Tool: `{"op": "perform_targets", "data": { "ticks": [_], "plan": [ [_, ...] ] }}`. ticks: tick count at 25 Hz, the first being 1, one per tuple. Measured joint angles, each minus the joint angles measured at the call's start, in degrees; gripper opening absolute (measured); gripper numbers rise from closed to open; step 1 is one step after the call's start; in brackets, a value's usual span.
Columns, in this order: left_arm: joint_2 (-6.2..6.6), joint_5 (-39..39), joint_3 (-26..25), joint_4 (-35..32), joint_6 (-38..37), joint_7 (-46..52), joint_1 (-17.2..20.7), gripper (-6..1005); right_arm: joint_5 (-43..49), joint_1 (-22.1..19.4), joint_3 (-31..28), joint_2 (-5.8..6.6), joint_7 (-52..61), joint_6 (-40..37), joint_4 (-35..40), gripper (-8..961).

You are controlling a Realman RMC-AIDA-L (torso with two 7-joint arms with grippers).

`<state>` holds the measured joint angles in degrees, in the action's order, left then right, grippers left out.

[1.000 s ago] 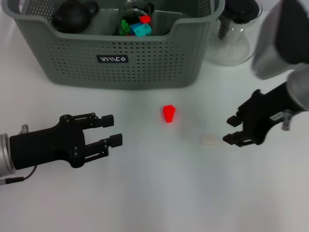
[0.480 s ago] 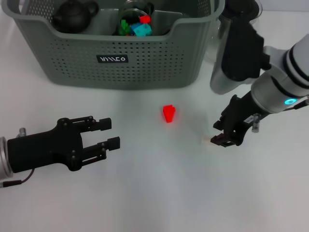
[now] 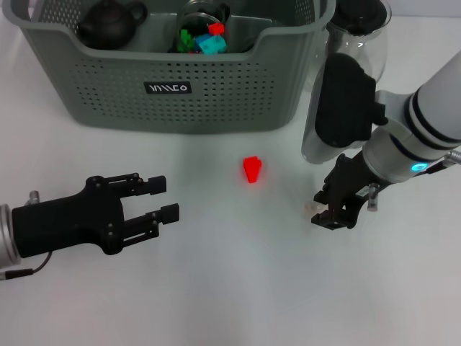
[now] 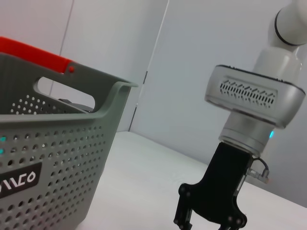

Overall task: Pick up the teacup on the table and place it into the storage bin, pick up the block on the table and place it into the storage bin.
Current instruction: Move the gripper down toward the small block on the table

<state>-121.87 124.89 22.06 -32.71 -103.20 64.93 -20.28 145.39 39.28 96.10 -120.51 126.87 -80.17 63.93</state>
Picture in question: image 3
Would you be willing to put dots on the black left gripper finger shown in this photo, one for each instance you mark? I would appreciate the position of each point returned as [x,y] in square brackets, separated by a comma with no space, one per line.
[156,184]
[169,213]

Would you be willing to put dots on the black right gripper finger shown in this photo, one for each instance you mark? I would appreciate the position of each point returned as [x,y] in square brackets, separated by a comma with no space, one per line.
[329,220]
[323,198]

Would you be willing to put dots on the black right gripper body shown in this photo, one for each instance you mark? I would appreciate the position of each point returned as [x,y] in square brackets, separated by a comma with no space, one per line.
[351,184]

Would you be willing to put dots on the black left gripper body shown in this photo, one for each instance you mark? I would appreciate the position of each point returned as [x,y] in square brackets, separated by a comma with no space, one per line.
[65,223]

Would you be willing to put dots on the white toy brick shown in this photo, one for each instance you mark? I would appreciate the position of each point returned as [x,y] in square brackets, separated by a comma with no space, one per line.
[310,209]

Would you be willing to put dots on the red wedge toy block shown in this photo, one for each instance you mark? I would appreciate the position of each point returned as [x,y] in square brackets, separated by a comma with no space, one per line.
[251,169]

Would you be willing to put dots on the green toy brick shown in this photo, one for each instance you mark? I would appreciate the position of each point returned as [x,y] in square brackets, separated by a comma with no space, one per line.
[185,35]
[184,47]

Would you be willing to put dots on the teal square toy block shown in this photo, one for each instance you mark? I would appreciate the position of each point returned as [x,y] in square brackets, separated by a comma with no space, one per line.
[212,45]

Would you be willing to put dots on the blue square toy plate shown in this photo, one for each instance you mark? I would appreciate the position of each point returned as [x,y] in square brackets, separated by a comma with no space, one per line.
[202,37]

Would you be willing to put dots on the glass teacup black base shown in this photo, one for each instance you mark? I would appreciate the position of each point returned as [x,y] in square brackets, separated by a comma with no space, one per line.
[201,18]
[224,11]

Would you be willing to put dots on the grey perforated storage basket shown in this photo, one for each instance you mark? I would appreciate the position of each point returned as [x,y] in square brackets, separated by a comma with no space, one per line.
[216,108]

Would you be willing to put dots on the black ceramic teapot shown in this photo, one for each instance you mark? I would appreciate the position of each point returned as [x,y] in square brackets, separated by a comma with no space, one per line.
[108,25]

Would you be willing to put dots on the glass teapot black lid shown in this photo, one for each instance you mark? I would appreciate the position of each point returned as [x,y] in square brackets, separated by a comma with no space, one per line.
[360,14]

